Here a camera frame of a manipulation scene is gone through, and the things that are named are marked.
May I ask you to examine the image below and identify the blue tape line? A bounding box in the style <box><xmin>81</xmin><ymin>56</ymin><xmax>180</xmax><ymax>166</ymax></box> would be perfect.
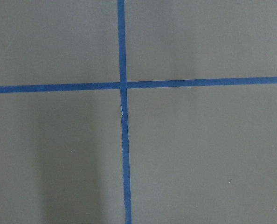
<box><xmin>117</xmin><ymin>0</ymin><xmax>132</xmax><ymax>224</ymax></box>
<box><xmin>0</xmin><ymin>76</ymin><xmax>277</xmax><ymax>94</ymax></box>

